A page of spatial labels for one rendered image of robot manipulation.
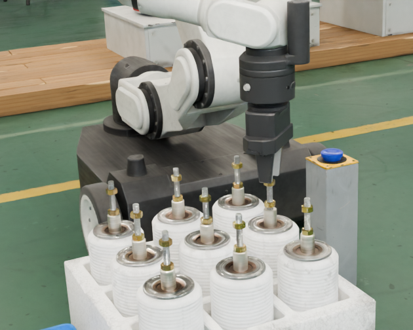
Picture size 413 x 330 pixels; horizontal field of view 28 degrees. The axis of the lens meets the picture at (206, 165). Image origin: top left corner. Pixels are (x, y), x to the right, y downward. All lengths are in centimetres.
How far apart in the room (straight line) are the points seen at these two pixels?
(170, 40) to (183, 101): 169
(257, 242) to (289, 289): 12
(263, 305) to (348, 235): 36
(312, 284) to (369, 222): 78
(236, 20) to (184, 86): 43
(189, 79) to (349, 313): 60
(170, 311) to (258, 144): 30
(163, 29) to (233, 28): 210
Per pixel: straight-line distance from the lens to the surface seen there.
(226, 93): 165
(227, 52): 165
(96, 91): 323
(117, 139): 218
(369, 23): 395
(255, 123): 129
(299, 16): 126
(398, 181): 231
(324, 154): 150
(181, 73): 166
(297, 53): 127
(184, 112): 171
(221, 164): 187
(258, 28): 124
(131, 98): 200
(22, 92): 316
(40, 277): 185
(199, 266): 132
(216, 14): 126
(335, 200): 151
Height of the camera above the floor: 81
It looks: 19 degrees down
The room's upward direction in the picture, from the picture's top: 3 degrees counter-clockwise
